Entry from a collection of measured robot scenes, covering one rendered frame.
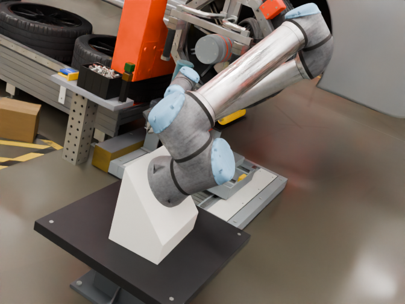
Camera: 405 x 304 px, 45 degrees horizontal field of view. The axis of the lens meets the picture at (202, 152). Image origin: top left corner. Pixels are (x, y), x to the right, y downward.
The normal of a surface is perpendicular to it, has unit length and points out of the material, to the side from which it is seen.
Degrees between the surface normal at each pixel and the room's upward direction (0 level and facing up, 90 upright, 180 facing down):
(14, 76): 90
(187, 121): 66
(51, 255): 0
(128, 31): 90
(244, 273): 0
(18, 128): 90
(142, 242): 90
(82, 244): 0
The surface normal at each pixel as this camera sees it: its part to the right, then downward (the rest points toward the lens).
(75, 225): 0.26, -0.87
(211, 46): -0.47, 0.25
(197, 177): -0.26, 0.55
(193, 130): 0.54, 0.14
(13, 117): 0.11, 0.45
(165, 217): 0.82, -0.32
